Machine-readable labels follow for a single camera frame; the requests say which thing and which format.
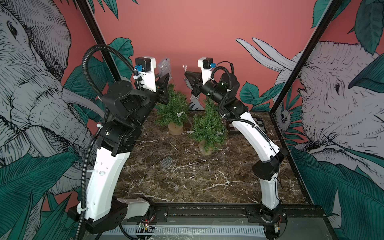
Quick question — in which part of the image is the mini christmas tree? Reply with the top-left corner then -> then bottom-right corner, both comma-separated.
155,84 -> 189,136
190,99 -> 228,155

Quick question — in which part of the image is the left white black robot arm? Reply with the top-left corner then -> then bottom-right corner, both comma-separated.
68,44 -> 170,240

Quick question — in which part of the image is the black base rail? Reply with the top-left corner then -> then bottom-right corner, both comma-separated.
127,203 -> 326,225

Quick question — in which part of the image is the string light wire with bulbs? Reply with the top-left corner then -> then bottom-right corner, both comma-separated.
166,64 -> 229,151

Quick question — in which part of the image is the black right frame post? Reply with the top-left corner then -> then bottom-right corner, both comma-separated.
269,0 -> 343,116

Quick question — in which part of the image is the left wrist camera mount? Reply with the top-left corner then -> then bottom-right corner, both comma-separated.
134,56 -> 157,93

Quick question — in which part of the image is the small chessboard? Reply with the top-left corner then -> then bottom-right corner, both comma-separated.
226,117 -> 267,135

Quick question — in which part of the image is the black frame post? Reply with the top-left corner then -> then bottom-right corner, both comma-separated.
269,0 -> 343,116
75,0 -> 122,81

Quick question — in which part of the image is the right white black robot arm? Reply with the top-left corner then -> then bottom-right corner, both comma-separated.
185,57 -> 288,223

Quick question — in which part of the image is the white perforated strip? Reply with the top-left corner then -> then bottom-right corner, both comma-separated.
123,225 -> 266,240

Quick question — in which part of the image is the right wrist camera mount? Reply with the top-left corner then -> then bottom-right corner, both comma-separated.
198,57 -> 216,85

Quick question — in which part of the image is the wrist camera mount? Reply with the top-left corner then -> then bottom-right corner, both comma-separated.
198,57 -> 216,85
134,56 -> 157,93

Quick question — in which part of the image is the black left frame post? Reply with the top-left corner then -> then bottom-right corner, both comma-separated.
75,0 -> 122,81

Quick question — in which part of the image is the clear string light battery box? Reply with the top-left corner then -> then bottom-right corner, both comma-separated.
157,58 -> 172,83

